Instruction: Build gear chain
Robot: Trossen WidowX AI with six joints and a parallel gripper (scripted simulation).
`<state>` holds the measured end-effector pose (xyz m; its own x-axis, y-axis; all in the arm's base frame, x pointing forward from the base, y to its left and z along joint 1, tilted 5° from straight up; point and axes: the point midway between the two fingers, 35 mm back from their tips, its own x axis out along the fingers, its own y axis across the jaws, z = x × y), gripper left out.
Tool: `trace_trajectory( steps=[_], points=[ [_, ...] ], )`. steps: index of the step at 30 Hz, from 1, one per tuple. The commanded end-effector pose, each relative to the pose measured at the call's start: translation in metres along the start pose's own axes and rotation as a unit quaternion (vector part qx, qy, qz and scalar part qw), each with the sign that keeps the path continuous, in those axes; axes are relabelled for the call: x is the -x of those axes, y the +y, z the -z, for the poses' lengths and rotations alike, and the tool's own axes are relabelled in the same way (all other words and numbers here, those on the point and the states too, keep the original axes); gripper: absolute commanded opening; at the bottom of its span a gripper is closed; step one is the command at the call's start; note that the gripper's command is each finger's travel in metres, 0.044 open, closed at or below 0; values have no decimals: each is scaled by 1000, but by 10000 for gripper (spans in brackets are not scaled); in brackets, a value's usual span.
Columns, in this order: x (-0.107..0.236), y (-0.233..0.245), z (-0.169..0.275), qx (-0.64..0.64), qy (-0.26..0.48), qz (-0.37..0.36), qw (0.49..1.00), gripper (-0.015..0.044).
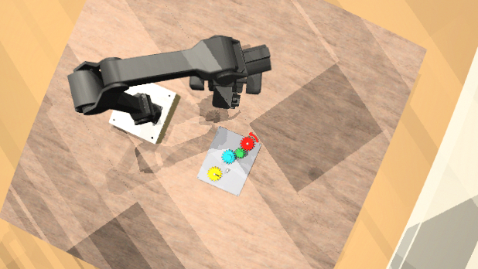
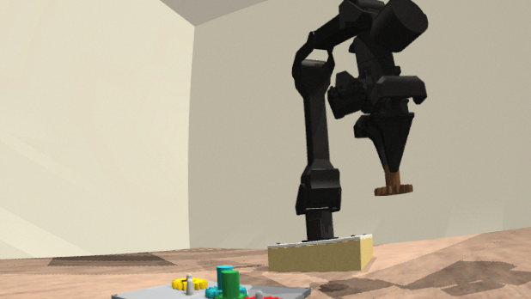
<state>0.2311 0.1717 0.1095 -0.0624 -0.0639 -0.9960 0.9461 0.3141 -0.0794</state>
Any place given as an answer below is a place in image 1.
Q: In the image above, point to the green gear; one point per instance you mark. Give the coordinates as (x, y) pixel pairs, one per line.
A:
(240, 153)

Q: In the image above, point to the teal gear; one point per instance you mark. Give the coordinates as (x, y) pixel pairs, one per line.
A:
(228, 156)

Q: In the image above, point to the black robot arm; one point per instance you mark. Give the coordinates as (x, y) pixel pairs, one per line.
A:
(218, 58)

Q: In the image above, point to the red gear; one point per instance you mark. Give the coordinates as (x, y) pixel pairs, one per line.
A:
(250, 141)

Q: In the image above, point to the yellow gear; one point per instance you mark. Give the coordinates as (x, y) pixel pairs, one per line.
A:
(212, 171)

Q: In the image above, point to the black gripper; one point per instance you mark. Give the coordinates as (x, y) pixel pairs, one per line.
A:
(253, 84)

